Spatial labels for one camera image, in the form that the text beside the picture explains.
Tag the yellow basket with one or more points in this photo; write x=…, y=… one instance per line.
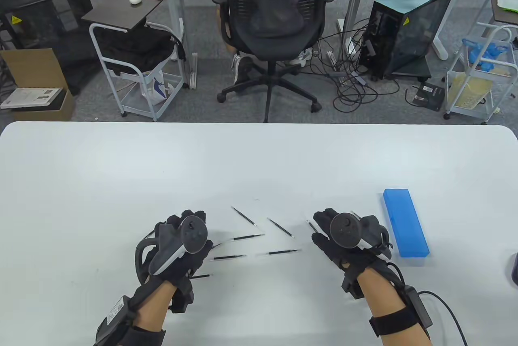
x=469, y=91

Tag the brown cardboard box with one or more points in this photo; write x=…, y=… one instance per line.
x=32, y=68

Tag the flat black package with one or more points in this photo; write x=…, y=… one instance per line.
x=427, y=95

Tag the person's left hand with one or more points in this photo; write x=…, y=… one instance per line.
x=200, y=259

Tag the person's left forearm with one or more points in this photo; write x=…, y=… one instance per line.
x=156, y=305

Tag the black bag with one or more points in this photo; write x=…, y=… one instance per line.
x=133, y=48

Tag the black mesh office chair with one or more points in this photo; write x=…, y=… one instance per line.
x=275, y=46

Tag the dark brown side table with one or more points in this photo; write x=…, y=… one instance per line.
x=121, y=10
x=502, y=16

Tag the single black pen refill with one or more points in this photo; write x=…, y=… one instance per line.
x=280, y=228

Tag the black glass-sided computer tower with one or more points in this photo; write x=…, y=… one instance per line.
x=417, y=38

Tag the white desk leg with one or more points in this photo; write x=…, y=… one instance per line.
x=354, y=6
x=445, y=26
x=178, y=18

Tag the person's right forearm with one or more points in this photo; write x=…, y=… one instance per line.
x=380, y=297

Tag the dark rounded object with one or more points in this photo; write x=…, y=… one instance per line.
x=514, y=269

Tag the group of black pen refills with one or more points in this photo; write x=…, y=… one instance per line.
x=247, y=237

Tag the blue stationery box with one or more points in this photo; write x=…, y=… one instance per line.
x=404, y=220

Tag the flat white box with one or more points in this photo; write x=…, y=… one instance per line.
x=30, y=96

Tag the black computer case yellow sticker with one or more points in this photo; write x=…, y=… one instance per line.
x=40, y=10

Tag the black wrist module white label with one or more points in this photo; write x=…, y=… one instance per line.
x=115, y=317

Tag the person's right hand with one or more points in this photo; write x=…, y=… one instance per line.
x=348, y=259

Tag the white metal trolley cart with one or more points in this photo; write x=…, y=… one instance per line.
x=137, y=99
x=471, y=112

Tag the white plastic bag blue print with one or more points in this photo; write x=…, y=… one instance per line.
x=156, y=87

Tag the white power strip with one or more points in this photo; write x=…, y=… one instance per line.
x=332, y=58

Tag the grey tracking controller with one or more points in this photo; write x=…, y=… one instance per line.
x=344, y=230
x=194, y=234

